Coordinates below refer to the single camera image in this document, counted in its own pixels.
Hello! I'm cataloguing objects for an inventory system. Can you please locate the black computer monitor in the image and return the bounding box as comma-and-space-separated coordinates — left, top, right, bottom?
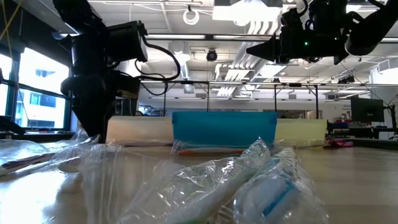
350, 96, 386, 123

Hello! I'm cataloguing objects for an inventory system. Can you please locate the small teal plastic bin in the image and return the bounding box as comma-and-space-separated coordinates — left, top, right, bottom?
171, 111, 277, 149

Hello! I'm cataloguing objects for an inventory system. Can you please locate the silver ventilation duct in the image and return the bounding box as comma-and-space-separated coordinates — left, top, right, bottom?
169, 42, 191, 80

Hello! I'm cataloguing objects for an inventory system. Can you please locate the black metal gantry frame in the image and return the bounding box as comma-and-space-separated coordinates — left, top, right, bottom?
161, 80, 320, 119

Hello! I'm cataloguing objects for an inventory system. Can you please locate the magenta cloth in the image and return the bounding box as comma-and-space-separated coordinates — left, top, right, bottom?
325, 138, 354, 148

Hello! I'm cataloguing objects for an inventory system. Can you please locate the white ceiling light panel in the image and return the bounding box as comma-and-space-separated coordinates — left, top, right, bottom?
212, 0, 282, 22

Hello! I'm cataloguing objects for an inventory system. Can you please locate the purple toothbrush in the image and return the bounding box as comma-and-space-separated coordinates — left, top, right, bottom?
46, 129, 125, 174
0, 139, 63, 177

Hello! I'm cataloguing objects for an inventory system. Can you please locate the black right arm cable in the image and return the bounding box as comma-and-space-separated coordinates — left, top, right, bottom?
297, 0, 309, 17

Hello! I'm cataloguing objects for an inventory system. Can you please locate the yellow wrapped toothbrush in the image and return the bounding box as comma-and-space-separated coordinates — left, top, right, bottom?
275, 139, 327, 149

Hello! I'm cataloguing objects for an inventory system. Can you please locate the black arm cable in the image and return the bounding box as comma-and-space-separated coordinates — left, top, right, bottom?
133, 34, 182, 96
297, 0, 309, 17

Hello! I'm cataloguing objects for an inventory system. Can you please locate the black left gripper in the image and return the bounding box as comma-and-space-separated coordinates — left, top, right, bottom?
60, 70, 141, 142

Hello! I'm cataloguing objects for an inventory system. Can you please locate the yellow plastic bin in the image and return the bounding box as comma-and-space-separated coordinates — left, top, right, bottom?
275, 118, 328, 146

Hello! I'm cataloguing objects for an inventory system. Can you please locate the black ceiling dome camera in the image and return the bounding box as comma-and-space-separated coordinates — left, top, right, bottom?
205, 49, 219, 63

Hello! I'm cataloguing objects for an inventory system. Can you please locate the orange plastic bin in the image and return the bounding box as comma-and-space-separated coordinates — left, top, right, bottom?
105, 116, 174, 147

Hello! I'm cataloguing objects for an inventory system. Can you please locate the orange toothbrush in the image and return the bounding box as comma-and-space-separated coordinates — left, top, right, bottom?
170, 139, 248, 156

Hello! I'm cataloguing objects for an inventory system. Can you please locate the large window dark frame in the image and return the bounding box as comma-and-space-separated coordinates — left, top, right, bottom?
0, 46, 75, 131

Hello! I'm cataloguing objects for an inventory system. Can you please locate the white coiled ceiling cable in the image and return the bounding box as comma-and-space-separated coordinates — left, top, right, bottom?
182, 8, 201, 26

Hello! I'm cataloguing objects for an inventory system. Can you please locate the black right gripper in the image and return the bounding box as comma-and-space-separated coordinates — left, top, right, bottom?
246, 7, 351, 65

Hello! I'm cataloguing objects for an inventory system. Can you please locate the blue wrapped toothbrush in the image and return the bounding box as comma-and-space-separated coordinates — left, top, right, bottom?
231, 146, 329, 224

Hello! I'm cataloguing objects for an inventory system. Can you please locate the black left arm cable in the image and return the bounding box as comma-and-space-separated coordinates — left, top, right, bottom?
133, 34, 182, 96

